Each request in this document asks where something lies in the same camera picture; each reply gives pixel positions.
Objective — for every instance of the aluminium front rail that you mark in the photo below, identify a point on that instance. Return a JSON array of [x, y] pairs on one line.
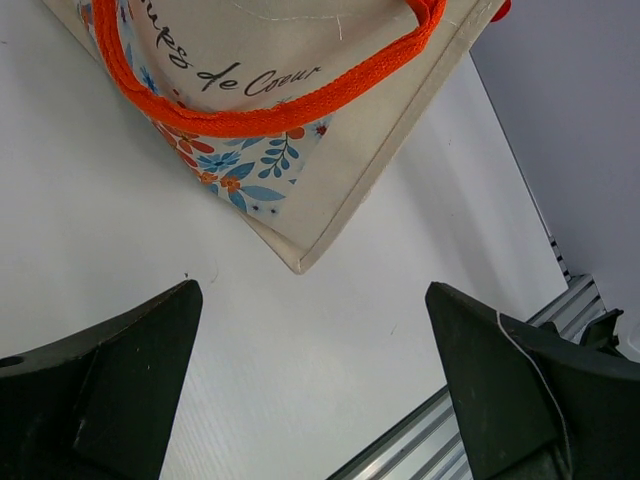
[[426, 443]]

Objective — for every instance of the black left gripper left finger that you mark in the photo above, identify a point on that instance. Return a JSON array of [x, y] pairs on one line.
[[101, 403]]

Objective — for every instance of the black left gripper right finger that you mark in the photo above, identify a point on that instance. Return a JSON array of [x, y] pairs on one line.
[[530, 404]]

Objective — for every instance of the canvas bag with orange handles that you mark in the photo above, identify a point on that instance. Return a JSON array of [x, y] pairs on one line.
[[287, 110]]

